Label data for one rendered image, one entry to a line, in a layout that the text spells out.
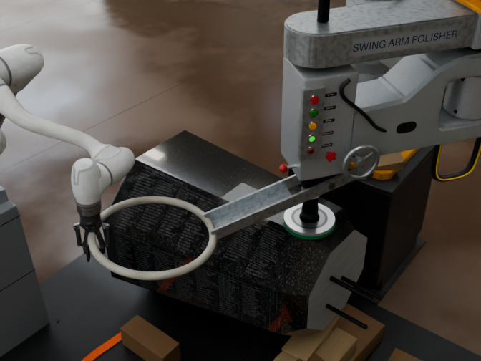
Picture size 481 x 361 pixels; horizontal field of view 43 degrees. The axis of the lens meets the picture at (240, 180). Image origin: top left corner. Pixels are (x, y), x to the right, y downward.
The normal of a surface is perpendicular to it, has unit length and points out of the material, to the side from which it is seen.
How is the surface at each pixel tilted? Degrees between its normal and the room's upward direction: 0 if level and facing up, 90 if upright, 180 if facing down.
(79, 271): 0
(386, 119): 90
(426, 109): 90
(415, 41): 90
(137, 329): 0
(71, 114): 0
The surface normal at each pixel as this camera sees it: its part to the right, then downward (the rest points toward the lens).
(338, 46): 0.29, 0.55
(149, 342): -0.01, -0.82
